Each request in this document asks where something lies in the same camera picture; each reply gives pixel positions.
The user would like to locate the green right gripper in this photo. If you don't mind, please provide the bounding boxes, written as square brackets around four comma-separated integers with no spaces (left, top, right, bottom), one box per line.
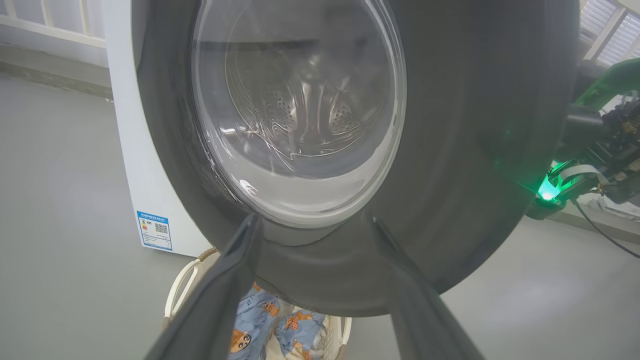
[547,57,640,206]

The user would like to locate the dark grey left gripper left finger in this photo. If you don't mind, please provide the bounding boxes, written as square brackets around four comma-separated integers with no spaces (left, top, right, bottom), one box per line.
[145,215,264,360]

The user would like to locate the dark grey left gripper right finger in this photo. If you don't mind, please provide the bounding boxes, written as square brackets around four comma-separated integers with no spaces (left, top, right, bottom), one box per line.
[372,217,486,360]

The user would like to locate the blue bear print garment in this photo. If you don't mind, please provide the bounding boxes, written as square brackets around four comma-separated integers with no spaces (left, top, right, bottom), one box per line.
[230,285,281,360]
[275,310,328,360]

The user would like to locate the dark washing machine door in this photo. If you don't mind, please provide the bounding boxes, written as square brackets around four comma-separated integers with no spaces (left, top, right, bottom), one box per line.
[131,0,581,318]

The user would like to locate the cream perforated laundry basket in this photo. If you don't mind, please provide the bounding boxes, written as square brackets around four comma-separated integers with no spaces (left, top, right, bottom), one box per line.
[164,247,352,360]

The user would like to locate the white washing machine body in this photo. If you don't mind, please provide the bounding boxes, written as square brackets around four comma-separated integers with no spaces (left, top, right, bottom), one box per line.
[100,0,216,258]

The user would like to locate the blue energy label sticker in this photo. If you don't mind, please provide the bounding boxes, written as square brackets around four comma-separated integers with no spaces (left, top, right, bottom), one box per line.
[136,210,173,251]

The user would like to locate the white window blinds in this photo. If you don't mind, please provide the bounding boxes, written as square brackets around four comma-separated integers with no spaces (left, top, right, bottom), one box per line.
[580,0,640,68]

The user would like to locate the white railing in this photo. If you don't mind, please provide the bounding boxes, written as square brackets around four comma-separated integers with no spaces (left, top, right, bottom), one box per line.
[0,0,108,50]

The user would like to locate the black right camera cable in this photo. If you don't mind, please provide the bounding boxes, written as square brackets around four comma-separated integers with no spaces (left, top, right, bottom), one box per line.
[570,199,640,259]

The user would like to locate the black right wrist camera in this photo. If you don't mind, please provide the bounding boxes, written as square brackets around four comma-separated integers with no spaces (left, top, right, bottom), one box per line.
[525,175,568,221]

